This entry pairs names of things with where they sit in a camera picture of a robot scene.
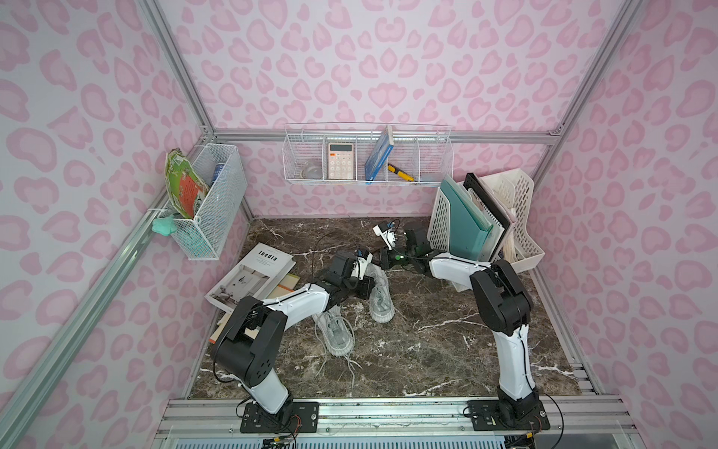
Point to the white plastic file organizer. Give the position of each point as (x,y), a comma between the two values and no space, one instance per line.
(514,189)

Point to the white wire wall shelf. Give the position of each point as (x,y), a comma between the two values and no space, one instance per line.
(423,151)

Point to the yellow black utility knife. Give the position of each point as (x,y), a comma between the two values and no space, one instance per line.
(400,173)

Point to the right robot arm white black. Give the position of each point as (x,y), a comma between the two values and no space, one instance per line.
(501,298)

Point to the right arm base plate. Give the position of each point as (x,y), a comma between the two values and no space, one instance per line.
(505,414)

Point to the teal folder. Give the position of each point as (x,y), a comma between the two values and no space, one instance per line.
(469,228)

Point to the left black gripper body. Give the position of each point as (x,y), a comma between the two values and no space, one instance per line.
(364,282)

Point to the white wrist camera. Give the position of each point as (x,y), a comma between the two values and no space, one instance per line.
(387,232)
(363,259)

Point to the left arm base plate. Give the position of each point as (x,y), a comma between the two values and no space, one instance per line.
(297,417)

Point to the blue book in shelf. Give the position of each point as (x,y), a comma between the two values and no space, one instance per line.
(379,155)

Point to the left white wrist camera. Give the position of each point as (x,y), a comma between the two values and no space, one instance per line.
(363,259)

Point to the grey knit sneaker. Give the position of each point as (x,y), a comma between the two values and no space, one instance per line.
(332,331)
(381,306)

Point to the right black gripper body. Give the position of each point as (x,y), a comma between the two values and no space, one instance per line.
(387,256)

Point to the mint green hook clip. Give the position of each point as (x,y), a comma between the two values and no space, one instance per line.
(164,226)

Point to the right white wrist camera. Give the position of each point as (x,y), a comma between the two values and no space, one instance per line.
(387,232)

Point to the black clipboard folder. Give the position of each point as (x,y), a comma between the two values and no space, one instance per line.
(494,213)

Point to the white pink calculator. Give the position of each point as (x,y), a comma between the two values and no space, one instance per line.
(341,161)

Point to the green red snack bag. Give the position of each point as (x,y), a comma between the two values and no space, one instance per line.
(186,189)

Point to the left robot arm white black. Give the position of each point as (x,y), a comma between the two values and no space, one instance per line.
(249,344)

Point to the white hardcover book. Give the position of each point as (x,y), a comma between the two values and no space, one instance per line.
(256,275)

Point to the white wire side basket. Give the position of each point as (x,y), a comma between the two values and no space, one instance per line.
(204,237)

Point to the clear glass bowl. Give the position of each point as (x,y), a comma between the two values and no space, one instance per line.
(312,170)

